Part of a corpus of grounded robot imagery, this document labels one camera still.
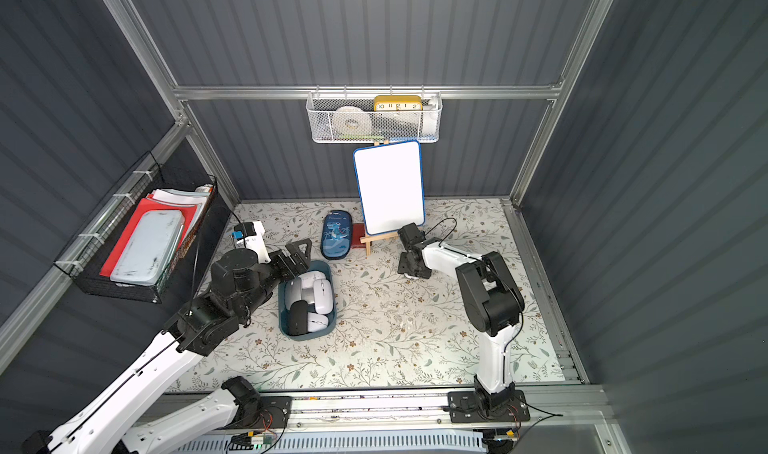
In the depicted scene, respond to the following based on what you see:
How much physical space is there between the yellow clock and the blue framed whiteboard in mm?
102

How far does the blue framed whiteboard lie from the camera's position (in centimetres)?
90

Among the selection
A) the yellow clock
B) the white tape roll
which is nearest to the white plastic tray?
the white tape roll

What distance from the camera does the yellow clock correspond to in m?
0.88

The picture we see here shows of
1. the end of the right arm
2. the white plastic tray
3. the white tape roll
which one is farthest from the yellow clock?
the white plastic tray

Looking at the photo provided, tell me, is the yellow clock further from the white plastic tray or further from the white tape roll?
the white plastic tray

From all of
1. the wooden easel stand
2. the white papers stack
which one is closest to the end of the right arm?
the wooden easel stand

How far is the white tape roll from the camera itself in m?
0.84
